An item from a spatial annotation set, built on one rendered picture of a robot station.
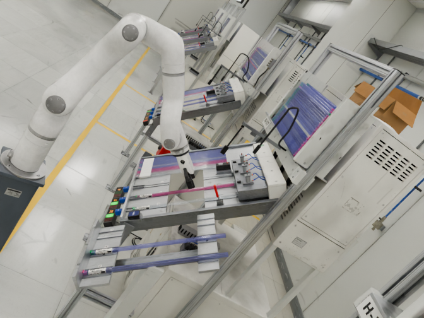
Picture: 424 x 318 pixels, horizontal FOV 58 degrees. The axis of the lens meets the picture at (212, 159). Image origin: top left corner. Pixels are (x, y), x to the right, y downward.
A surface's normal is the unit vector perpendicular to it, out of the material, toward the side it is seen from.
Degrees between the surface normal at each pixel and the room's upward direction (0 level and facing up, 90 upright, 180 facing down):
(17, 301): 0
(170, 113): 60
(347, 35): 90
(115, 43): 128
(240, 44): 90
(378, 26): 90
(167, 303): 90
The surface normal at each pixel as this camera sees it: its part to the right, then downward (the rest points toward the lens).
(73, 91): 0.51, 0.19
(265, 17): 0.04, 0.41
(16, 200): 0.32, 0.56
